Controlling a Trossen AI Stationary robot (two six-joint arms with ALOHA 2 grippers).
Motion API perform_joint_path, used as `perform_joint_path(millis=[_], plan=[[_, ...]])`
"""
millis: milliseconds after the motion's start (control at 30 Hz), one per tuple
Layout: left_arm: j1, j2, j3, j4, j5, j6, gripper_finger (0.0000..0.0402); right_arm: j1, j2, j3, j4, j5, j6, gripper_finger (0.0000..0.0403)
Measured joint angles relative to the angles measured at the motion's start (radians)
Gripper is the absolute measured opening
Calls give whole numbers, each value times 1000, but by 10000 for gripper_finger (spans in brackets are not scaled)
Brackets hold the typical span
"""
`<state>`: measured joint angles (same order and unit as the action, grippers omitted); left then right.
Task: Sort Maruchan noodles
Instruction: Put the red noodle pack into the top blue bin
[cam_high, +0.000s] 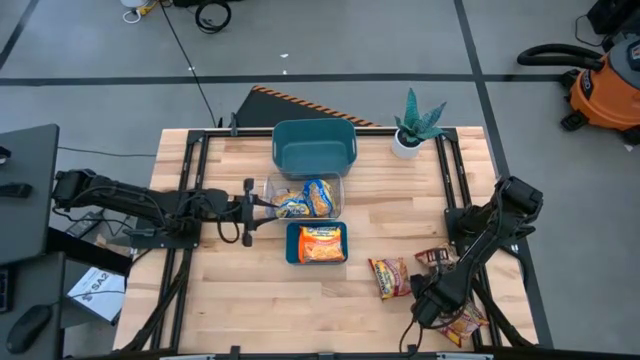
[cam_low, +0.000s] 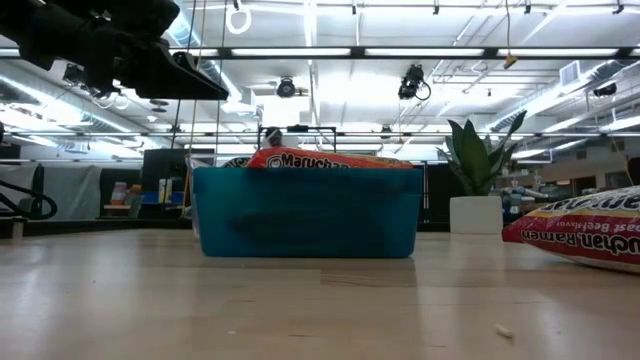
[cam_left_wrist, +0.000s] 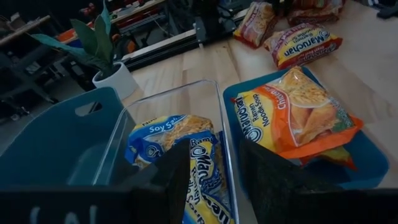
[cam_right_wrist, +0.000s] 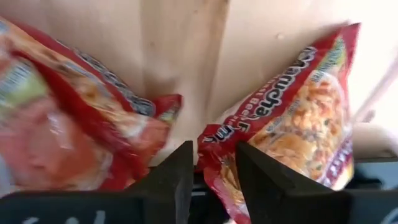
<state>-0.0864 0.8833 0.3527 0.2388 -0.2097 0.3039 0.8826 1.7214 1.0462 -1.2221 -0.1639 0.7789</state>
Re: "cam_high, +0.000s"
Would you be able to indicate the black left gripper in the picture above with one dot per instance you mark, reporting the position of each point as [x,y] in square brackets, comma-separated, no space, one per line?
[248,215]

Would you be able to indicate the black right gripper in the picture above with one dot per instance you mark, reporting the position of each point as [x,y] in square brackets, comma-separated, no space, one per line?
[435,300]

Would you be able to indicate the blue yellow Maruchan noodle pack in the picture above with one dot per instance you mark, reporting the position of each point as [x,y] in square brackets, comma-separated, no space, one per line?
[319,197]
[295,207]

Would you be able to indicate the red Maruchan noodle pack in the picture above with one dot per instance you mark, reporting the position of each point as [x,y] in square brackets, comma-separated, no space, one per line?
[390,277]
[470,325]
[425,257]

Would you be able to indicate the orange Maruchan noodle pack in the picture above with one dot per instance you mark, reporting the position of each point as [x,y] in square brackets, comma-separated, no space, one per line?
[320,247]

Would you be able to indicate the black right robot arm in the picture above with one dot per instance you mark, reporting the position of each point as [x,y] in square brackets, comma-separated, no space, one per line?
[520,197]

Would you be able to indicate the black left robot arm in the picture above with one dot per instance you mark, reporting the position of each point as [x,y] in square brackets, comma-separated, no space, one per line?
[125,195]

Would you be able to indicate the clear plastic bin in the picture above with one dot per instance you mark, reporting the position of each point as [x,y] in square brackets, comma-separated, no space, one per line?
[270,182]

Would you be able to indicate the small teal plastic bin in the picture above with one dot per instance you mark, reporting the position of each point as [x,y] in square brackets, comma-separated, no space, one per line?
[291,250]

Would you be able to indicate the black striped floor ramp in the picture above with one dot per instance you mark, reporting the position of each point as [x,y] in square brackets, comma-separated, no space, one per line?
[270,110]

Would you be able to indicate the snake plant in white pot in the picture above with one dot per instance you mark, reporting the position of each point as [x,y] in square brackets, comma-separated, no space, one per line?
[406,149]

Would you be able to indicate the white printed paper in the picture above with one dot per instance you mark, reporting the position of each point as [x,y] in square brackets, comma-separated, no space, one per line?
[97,295]

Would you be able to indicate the black desk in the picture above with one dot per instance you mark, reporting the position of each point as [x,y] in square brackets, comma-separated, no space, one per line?
[25,225]

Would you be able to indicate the black remote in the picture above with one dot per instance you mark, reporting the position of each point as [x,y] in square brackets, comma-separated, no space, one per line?
[15,190]

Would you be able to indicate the black computer mouse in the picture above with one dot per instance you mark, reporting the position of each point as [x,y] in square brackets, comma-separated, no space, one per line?
[27,327]

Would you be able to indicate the orange shop vacuum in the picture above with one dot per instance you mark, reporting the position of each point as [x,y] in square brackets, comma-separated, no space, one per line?
[605,95]

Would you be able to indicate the black keyboard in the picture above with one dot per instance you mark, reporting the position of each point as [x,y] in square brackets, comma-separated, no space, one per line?
[5,290]

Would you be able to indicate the black case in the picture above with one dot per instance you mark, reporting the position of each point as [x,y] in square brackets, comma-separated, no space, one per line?
[617,15]

